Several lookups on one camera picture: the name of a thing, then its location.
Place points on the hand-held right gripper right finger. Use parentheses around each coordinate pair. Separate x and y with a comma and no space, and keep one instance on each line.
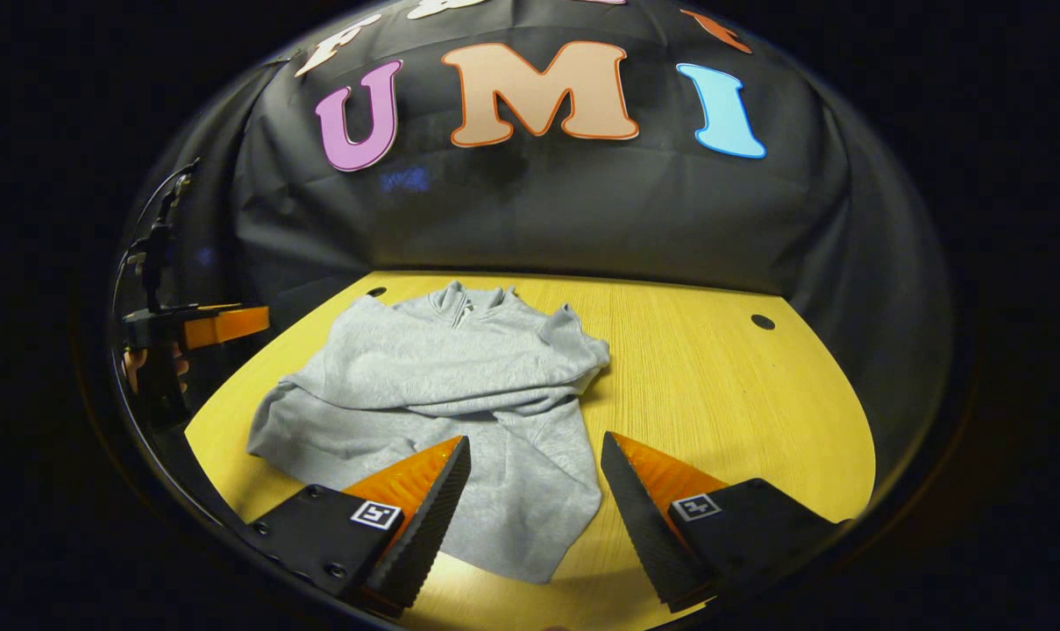
(643,526)

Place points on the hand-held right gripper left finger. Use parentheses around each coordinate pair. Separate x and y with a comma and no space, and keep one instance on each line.
(433,526)

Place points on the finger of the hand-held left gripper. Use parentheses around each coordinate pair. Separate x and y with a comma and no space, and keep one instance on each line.
(227,326)

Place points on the grey zip-neck sweatshirt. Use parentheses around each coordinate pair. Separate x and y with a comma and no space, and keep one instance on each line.
(451,368)

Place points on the black backdrop cloth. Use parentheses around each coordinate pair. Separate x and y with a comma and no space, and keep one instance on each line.
(582,210)

